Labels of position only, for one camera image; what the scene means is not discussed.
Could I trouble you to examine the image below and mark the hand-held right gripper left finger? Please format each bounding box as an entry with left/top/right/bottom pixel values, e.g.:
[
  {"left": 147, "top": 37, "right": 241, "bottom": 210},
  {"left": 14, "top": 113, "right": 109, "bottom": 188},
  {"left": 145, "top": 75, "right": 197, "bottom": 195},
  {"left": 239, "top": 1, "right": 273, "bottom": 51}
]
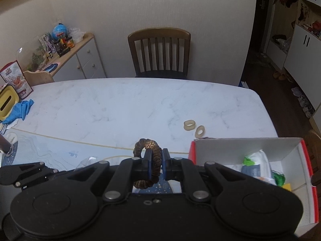
[{"left": 66, "top": 149, "right": 153, "bottom": 202}]

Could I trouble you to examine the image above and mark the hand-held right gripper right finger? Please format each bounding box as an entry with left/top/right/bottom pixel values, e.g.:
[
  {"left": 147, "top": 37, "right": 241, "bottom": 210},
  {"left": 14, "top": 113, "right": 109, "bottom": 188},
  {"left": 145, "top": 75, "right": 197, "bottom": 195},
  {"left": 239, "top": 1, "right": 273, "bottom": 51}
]
[{"left": 162, "top": 148, "right": 247, "bottom": 202}]

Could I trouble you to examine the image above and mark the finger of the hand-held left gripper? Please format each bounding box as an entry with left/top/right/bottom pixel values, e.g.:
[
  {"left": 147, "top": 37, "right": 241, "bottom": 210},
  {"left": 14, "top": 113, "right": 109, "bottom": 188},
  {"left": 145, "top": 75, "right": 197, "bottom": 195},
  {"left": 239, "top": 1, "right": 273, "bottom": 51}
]
[{"left": 0, "top": 162, "right": 59, "bottom": 187}]

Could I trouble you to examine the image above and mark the brown beaded bracelet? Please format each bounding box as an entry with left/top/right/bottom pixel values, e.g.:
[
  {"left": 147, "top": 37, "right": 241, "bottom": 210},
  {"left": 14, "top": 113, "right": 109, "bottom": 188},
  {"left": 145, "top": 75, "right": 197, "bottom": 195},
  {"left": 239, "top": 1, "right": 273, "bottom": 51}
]
[{"left": 132, "top": 138, "right": 163, "bottom": 189}]

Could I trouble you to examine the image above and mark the red shoe box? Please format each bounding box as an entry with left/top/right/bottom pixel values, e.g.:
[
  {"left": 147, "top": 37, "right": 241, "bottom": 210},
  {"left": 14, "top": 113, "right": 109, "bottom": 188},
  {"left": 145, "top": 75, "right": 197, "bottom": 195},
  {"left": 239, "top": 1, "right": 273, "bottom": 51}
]
[{"left": 188, "top": 137, "right": 317, "bottom": 238}]

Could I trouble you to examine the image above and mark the white wet wipes packet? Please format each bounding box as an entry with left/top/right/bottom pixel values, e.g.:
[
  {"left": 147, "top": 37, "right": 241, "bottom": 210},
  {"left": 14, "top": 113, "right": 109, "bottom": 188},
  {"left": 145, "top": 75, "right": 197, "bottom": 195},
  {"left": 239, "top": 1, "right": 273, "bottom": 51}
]
[{"left": 241, "top": 150, "right": 274, "bottom": 184}]

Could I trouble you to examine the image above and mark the glass of dark drink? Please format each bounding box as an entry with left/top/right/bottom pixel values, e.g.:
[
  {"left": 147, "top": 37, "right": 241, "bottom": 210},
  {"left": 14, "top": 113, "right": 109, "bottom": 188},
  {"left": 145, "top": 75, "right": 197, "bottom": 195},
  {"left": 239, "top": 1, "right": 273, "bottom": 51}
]
[{"left": 0, "top": 133, "right": 14, "bottom": 157}]

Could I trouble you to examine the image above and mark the clear plastic wrapper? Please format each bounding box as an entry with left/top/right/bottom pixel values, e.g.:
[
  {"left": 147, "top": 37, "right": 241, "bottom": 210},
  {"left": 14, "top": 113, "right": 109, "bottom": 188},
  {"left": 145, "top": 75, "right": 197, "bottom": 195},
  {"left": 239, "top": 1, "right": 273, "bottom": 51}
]
[{"left": 75, "top": 156, "right": 101, "bottom": 168}]

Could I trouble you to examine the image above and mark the blue cloth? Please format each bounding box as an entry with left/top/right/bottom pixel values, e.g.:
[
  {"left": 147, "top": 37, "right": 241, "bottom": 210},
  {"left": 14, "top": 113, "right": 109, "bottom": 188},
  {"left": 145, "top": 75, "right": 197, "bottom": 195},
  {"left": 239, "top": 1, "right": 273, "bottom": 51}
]
[{"left": 2, "top": 99, "right": 35, "bottom": 125}]

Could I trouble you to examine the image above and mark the yellow tissue box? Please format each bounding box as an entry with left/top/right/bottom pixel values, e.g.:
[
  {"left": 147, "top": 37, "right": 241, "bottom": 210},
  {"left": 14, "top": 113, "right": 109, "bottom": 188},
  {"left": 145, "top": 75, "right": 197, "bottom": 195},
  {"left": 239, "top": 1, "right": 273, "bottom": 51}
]
[{"left": 0, "top": 85, "right": 20, "bottom": 121}]

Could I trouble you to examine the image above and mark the red snack bag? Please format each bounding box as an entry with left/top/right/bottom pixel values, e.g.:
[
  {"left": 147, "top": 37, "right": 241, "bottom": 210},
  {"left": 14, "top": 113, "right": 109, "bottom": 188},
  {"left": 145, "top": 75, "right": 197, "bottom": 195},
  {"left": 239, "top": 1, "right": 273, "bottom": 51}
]
[{"left": 0, "top": 60, "right": 34, "bottom": 99}]

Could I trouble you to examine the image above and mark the light wooden seat back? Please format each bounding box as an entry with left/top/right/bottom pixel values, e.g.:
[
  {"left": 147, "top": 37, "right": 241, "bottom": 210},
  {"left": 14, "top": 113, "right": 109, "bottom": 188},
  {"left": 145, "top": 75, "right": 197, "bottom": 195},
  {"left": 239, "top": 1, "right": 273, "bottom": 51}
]
[{"left": 23, "top": 70, "right": 55, "bottom": 87}]

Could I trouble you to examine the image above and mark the small diorama display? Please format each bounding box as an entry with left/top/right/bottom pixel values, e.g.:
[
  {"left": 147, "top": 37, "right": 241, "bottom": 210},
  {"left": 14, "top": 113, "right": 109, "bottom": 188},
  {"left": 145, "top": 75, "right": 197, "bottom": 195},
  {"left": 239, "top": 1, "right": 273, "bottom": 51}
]
[{"left": 25, "top": 33, "right": 59, "bottom": 71}]

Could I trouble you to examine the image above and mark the white wood-top sideboard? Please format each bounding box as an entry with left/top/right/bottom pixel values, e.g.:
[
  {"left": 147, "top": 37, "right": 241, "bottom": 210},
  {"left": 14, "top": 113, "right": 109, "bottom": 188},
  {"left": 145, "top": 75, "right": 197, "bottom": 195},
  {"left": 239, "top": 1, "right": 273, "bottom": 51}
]
[{"left": 25, "top": 33, "right": 107, "bottom": 82}]

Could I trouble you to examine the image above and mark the dark wooden slatted chair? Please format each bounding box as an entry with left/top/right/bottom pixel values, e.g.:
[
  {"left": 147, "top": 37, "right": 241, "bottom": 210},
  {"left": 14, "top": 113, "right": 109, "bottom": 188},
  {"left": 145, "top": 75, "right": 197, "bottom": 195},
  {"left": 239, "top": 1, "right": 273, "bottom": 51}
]
[{"left": 127, "top": 28, "right": 191, "bottom": 80}]

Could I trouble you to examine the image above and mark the dark jar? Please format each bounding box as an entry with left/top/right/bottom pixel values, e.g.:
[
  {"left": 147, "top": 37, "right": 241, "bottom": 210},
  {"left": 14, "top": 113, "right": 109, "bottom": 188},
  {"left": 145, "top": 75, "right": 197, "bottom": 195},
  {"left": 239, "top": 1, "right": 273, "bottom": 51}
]
[{"left": 53, "top": 39, "right": 71, "bottom": 57}]

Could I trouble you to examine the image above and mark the white plastic bag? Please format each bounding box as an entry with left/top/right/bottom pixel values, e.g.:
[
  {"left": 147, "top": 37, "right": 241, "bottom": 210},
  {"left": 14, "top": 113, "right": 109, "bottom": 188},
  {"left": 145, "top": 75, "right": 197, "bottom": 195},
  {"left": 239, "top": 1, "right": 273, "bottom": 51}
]
[{"left": 69, "top": 27, "right": 87, "bottom": 43}]

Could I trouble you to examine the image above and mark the blue globe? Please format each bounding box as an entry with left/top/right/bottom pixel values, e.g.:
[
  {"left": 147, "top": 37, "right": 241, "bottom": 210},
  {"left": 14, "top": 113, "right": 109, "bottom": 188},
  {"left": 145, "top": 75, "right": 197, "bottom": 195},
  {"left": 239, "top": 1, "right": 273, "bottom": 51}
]
[{"left": 52, "top": 23, "right": 69, "bottom": 39}]

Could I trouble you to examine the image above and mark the row of white shoes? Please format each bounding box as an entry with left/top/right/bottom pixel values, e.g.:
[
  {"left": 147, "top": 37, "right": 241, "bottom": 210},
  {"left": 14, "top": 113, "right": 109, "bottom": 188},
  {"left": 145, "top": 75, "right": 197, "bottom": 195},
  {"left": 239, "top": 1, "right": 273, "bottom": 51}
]
[{"left": 291, "top": 87, "right": 315, "bottom": 118}]

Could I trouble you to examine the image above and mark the light wooden round-back chair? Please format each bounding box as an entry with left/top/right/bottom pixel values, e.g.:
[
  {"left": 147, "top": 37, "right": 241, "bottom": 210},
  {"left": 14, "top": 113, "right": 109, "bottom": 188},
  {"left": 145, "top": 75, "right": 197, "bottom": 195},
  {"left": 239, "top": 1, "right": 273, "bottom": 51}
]
[{"left": 305, "top": 129, "right": 321, "bottom": 166}]

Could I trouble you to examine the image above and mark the white cabinet unit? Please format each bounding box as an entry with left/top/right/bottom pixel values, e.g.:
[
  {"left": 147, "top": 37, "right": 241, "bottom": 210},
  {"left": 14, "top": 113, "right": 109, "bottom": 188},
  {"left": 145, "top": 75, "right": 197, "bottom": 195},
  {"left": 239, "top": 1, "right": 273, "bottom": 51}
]
[{"left": 266, "top": 0, "right": 321, "bottom": 121}]

